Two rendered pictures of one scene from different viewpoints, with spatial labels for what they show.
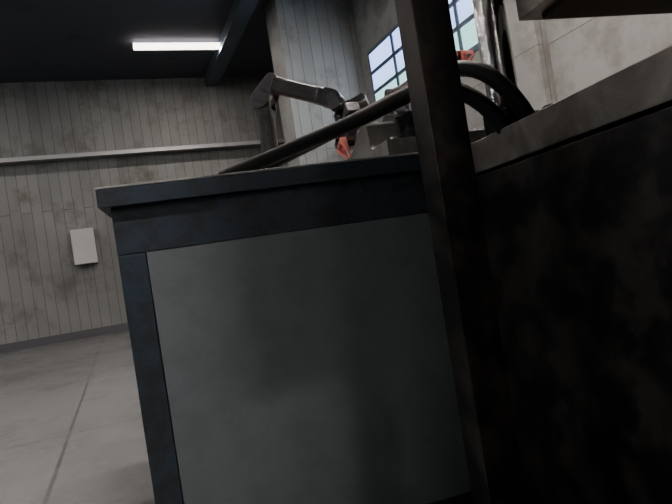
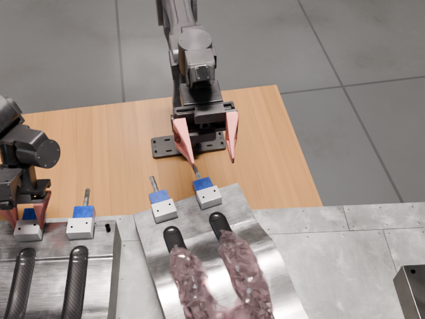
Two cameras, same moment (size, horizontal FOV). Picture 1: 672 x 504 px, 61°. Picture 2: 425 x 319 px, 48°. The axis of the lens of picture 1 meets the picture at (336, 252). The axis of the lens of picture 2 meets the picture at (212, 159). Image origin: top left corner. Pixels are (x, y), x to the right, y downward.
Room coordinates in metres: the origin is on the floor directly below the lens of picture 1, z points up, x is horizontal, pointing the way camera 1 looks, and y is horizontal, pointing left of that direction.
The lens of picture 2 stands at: (1.35, -0.60, 1.77)
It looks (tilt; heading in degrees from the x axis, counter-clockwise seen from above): 50 degrees down; 11
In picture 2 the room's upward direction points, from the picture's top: straight up
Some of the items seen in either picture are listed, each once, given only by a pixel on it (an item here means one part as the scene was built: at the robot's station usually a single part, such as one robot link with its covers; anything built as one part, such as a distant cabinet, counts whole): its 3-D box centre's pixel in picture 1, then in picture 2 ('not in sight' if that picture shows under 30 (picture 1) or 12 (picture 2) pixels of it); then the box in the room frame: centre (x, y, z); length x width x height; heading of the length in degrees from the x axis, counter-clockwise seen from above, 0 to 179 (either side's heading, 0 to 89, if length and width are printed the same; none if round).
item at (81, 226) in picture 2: not in sight; (84, 212); (1.86, -0.21, 0.89); 0.13 x 0.05 x 0.05; 14
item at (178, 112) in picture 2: not in sight; (202, 109); (1.92, -0.47, 1.20); 0.10 x 0.07 x 0.07; 111
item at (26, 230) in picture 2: not in sight; (35, 214); (1.84, -0.11, 0.89); 0.13 x 0.05 x 0.05; 15
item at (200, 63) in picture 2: not in sight; (201, 87); (1.92, -0.47, 1.25); 0.07 x 0.06 x 0.11; 111
